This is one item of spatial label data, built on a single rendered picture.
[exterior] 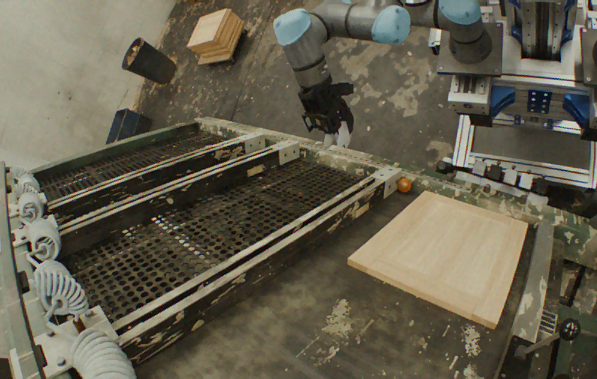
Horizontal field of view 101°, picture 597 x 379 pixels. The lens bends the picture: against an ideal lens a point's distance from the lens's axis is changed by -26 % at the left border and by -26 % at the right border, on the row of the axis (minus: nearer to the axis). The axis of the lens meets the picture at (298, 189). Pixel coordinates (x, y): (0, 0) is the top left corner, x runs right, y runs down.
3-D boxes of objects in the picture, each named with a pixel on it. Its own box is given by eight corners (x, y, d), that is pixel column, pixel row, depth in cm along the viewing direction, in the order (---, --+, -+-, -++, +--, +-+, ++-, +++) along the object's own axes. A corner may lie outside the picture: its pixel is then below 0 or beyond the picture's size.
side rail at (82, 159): (201, 138, 199) (198, 121, 194) (23, 199, 126) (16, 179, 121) (194, 136, 204) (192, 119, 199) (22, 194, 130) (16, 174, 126)
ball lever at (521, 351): (523, 355, 46) (585, 323, 37) (519, 370, 43) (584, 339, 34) (512, 341, 47) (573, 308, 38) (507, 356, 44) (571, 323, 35)
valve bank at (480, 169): (555, 188, 108) (565, 171, 89) (546, 221, 108) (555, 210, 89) (447, 158, 139) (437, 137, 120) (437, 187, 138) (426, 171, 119)
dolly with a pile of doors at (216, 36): (253, 26, 347) (228, 6, 314) (237, 65, 341) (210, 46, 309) (219, 34, 383) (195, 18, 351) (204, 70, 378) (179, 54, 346)
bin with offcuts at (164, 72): (183, 55, 425) (146, 32, 373) (170, 87, 420) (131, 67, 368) (165, 60, 456) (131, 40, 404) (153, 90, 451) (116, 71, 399)
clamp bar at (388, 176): (404, 189, 115) (411, 124, 105) (52, 425, 36) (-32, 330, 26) (380, 181, 121) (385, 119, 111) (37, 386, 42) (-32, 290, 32)
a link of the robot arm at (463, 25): (478, 46, 85) (471, 16, 74) (439, 37, 93) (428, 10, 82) (488, 17, 85) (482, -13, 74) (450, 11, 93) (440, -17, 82)
